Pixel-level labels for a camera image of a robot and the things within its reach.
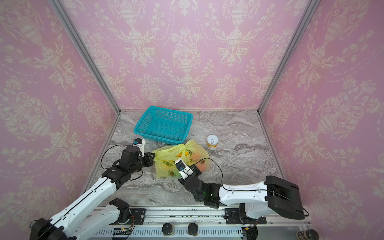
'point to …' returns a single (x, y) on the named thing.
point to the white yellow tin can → (212, 141)
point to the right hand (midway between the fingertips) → (184, 162)
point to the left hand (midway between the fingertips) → (155, 155)
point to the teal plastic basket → (165, 125)
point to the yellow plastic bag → (191, 151)
